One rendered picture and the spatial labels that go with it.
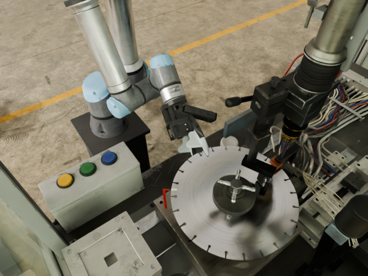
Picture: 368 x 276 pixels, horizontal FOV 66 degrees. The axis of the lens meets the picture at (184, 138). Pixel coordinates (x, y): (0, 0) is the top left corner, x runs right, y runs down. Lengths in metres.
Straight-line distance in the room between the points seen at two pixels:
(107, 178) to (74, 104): 1.73
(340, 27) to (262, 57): 2.48
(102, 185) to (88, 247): 0.18
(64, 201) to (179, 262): 0.37
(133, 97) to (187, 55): 2.07
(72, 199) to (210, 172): 0.39
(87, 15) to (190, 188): 0.54
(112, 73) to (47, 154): 1.43
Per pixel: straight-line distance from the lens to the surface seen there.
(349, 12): 0.55
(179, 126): 0.86
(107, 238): 0.78
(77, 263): 0.78
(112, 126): 1.14
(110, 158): 0.90
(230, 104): 0.58
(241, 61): 2.92
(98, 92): 1.04
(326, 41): 0.57
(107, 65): 0.89
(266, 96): 0.56
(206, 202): 0.74
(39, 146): 2.32
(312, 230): 0.94
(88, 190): 0.86
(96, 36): 0.87
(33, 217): 0.71
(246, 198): 0.75
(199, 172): 0.79
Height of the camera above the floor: 1.60
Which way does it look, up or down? 49 degrees down
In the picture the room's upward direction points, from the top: straight up
